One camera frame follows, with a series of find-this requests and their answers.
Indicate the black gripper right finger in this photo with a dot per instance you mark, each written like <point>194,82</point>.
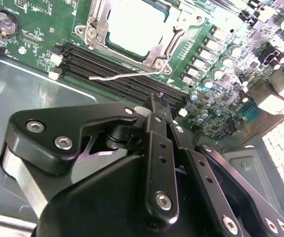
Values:
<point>192,154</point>

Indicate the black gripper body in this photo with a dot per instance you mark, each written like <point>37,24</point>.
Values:
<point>102,197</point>

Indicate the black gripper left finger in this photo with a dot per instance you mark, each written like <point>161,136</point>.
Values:
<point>45,138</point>

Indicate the metal socket cover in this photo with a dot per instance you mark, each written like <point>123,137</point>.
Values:
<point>98,27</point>

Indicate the silver CPU green edge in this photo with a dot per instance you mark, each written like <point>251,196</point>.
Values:
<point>134,27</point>

